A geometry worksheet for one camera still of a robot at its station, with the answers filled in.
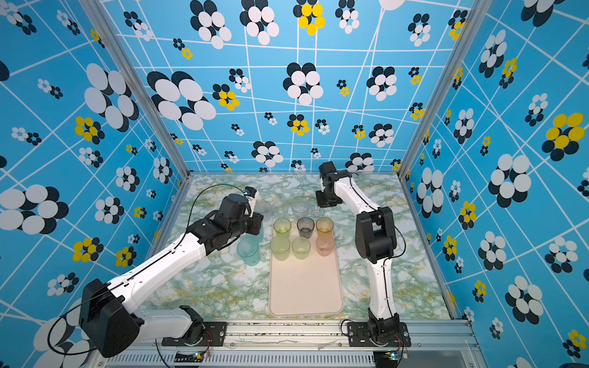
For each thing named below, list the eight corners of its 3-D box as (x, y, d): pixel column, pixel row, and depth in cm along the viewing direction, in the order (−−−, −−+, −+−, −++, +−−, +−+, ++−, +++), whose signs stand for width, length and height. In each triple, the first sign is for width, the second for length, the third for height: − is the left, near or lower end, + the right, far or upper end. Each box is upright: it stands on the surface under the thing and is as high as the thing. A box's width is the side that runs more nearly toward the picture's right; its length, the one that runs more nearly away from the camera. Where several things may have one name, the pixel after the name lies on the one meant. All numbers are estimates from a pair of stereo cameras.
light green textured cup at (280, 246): (270, 261, 92) (269, 257, 89) (272, 239, 98) (271, 235, 96) (289, 261, 92) (289, 257, 89) (290, 239, 98) (290, 235, 96)
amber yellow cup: (316, 239, 97) (317, 231, 92) (315, 225, 102) (316, 216, 96) (332, 239, 97) (334, 231, 92) (331, 225, 102) (333, 216, 96)
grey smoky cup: (305, 240, 95) (305, 234, 91) (294, 229, 99) (294, 222, 95) (317, 231, 98) (317, 224, 94) (306, 221, 102) (306, 213, 97)
